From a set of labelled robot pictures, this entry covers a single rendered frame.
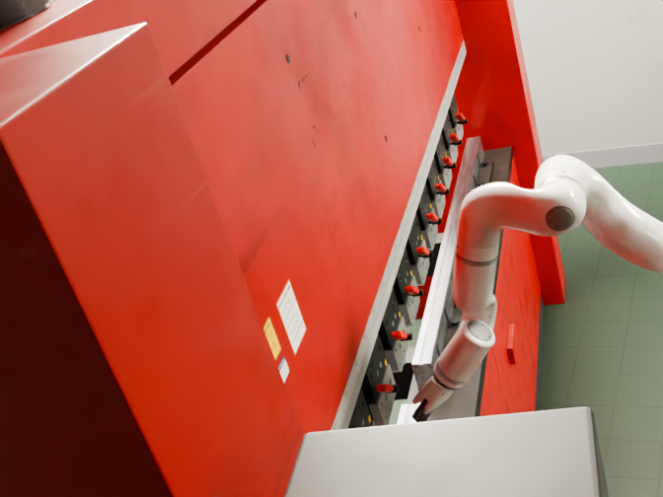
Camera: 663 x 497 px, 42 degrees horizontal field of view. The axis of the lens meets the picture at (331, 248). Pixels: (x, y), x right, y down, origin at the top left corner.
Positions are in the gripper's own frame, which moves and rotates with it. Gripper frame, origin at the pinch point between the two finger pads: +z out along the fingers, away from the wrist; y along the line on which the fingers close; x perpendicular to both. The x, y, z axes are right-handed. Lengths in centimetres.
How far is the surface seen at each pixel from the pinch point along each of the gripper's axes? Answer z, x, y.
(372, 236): -30.3, -34.4, -0.6
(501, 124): 20, -89, -188
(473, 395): 14.6, 0.8, -35.1
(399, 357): -7.8, -12.9, -0.9
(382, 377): -12.7, -9.3, 13.1
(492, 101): 12, -97, -184
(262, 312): -53, -17, 63
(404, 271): -13.6, -30.3, -19.9
